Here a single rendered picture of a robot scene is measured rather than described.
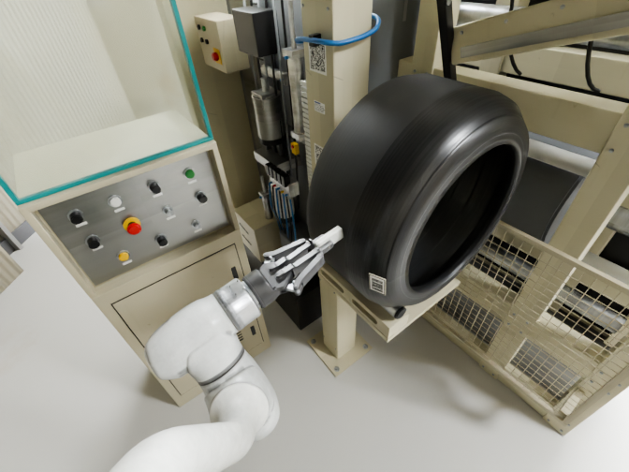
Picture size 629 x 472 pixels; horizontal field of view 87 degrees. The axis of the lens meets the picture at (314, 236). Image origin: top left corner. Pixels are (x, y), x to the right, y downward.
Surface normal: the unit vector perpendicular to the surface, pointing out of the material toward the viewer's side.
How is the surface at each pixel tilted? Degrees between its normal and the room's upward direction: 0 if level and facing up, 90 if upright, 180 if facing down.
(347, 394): 0
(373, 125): 32
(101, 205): 90
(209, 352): 56
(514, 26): 90
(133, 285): 90
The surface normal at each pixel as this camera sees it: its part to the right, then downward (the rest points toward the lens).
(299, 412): -0.05, -0.74
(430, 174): 0.00, 0.12
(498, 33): -0.80, 0.44
